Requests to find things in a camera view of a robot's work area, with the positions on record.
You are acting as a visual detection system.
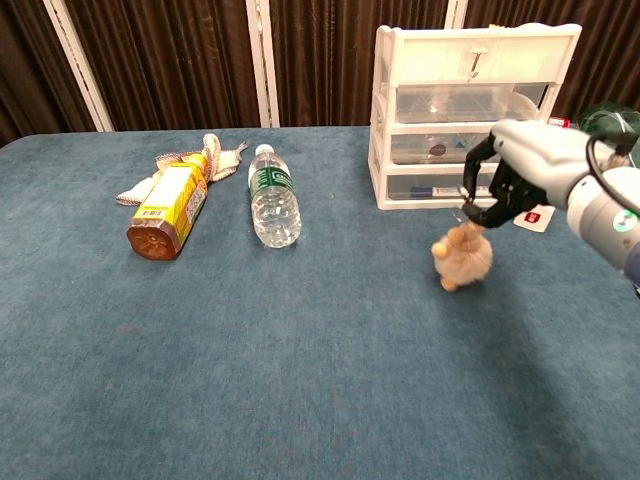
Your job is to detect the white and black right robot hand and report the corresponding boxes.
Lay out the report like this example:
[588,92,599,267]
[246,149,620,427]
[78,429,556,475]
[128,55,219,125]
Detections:
[462,118,601,230]

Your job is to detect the tan plush toy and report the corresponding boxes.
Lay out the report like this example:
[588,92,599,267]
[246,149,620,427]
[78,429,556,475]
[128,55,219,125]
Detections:
[431,222,495,292]

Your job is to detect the long white box red print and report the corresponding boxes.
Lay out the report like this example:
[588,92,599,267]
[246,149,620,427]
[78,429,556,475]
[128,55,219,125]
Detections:
[512,203,557,234]

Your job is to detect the blue-capped white marker pen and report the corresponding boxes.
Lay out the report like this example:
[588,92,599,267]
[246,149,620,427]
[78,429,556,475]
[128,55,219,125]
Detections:
[409,184,494,198]

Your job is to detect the white plastic drawer organizer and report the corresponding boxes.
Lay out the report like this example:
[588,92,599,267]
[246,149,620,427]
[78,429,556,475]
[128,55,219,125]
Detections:
[368,22,583,211]

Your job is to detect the clear water bottle green label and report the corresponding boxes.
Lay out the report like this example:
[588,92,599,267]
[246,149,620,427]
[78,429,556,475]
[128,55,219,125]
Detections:
[247,143,303,249]

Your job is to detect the blue felt table cover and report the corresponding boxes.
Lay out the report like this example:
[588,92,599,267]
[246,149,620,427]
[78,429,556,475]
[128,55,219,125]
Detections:
[0,124,640,480]

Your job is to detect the white patterned cloth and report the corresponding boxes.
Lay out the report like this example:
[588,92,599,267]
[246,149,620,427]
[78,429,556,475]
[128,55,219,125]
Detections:
[115,133,250,207]

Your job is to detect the amber tea bottle yellow label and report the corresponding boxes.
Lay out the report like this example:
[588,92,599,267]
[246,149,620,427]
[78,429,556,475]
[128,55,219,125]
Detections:
[125,153,209,262]

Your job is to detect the dark brown pleated curtain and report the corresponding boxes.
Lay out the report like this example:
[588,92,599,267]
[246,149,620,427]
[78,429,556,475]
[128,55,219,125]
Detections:
[0,0,640,149]

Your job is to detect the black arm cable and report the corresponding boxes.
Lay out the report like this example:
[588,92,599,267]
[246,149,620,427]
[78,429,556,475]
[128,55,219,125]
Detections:
[586,133,640,204]

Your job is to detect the white frame post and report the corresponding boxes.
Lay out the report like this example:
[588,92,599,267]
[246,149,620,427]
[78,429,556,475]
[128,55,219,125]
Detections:
[444,0,470,30]
[42,0,115,133]
[244,0,280,129]

